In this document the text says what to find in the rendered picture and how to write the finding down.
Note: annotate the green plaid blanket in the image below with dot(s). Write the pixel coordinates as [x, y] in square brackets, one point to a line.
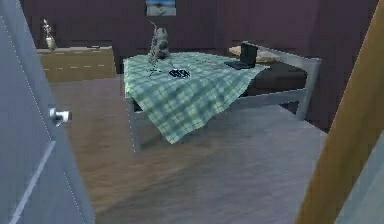
[186, 96]

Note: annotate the grey cat figure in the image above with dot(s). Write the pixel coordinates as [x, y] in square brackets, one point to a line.
[159, 45]

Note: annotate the black laptop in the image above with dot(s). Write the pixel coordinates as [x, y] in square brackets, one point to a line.
[247, 55]

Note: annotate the beige pillow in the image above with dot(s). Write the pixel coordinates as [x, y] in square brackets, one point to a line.
[265, 56]

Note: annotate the olive chest of drawers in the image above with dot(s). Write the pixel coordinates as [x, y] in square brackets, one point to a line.
[78, 64]

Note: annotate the silver door knob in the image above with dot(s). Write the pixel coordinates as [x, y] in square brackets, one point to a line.
[60, 115]

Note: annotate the pale statuette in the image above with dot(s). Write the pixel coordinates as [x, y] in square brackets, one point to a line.
[49, 36]

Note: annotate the grey room door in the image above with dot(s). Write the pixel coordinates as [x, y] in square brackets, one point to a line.
[30, 133]

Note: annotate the grey metal frame bed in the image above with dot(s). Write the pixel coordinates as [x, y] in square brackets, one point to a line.
[283, 78]

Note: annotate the framed wall picture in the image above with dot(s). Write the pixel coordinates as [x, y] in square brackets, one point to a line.
[160, 7]

